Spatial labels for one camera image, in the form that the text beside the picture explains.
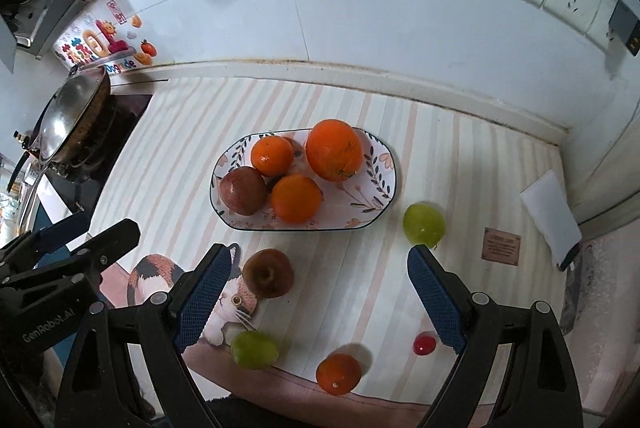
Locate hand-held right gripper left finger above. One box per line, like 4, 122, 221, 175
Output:
54, 243, 241, 428

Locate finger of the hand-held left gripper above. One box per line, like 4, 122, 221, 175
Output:
0, 218, 141, 290
0, 210, 92, 270

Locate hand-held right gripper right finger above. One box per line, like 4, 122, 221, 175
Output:
406, 244, 586, 428

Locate red apple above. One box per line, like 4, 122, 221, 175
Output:
218, 166, 269, 216
242, 249, 295, 299

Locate floral oval plate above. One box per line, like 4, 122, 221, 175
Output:
210, 128, 399, 233

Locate red cherry tomato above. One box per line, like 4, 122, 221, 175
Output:
412, 331, 438, 356

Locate green plum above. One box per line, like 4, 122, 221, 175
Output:
230, 331, 279, 370
403, 203, 446, 247

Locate brown mat label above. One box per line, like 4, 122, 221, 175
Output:
483, 228, 521, 265

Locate striped cat print mat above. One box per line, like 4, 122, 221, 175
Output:
90, 75, 572, 414

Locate black wok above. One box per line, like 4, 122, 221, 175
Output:
10, 65, 113, 195

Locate steel wok lid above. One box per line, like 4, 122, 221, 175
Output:
38, 67, 107, 163

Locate small orange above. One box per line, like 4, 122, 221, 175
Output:
315, 353, 362, 396
270, 174, 323, 224
250, 135, 295, 177

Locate black gas stove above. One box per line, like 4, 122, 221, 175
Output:
30, 94, 154, 215

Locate large orange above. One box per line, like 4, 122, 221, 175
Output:
305, 119, 364, 183

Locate grey range hood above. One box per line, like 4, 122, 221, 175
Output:
0, 0, 92, 75

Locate black plug adapter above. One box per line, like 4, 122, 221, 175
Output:
609, 0, 640, 58

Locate colourful wall stickers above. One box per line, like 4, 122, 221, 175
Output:
55, 0, 157, 72

